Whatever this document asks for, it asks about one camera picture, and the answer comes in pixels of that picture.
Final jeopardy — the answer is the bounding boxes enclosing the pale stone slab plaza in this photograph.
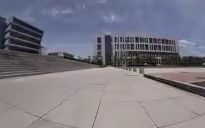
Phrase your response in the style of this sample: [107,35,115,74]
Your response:
[0,65,205,128]

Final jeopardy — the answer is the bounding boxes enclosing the group of pale bollards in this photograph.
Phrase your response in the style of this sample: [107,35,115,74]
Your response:
[128,66,146,74]

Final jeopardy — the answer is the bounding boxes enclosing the white building with window grid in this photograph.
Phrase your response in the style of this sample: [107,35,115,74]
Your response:
[94,33,181,67]

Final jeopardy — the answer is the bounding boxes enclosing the low building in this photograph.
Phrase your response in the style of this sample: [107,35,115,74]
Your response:
[47,51,76,60]

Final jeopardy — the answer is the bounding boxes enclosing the wide grey stone stairs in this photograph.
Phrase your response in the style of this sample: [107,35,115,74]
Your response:
[0,48,101,81]

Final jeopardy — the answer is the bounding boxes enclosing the reddish paved area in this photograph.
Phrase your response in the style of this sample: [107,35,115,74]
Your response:
[156,70,205,90]

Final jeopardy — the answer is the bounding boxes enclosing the dark grey terraced building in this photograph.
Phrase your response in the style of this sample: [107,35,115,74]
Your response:
[0,12,45,55]

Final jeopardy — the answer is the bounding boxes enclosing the row of trees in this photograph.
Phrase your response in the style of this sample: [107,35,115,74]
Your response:
[180,55,205,67]

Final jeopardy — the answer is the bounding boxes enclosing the dark low kerb wall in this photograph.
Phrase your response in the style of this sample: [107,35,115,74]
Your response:
[143,73,205,101]

